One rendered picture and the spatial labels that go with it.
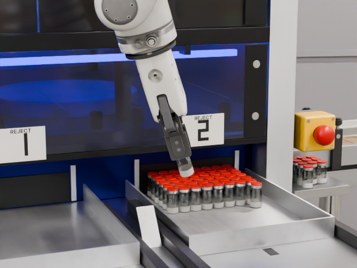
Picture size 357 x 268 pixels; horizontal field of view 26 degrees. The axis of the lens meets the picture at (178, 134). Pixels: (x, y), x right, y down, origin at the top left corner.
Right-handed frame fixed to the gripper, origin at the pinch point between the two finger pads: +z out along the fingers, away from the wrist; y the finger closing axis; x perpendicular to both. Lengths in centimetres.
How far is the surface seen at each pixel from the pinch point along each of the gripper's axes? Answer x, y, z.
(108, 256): 14.2, -7.7, 11.8
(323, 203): -23, 50, 45
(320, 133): -24.3, 31.5, 18.9
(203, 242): 0.3, -2.6, 16.4
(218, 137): -5.1, 27.7, 12.8
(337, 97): -58, 245, 101
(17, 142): 28.2, 15.7, -0.7
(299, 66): -43, 245, 81
